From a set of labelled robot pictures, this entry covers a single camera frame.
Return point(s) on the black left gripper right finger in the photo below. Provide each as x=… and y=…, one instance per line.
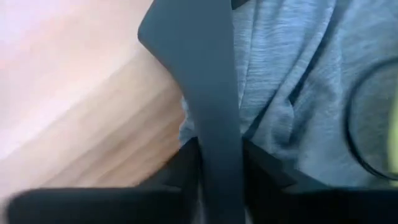
x=264, y=186

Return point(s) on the grey heathered t-shirt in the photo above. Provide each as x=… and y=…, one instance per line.
x=280, y=62

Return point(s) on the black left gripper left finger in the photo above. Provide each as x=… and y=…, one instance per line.
x=191, y=174

